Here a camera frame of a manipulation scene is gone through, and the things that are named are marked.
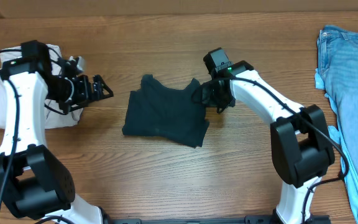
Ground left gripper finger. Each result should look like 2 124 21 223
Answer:
93 75 105 90
92 85 114 100

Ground black Nike t-shirt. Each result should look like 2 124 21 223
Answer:
122 75 209 148

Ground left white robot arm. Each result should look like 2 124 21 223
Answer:
0 57 112 223

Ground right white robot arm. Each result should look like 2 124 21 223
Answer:
201 59 334 223

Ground beige folded trousers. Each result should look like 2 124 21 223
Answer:
0 44 84 129

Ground blue denim jeans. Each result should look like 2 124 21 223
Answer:
314 25 358 223

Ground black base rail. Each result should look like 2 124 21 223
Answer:
110 213 332 224

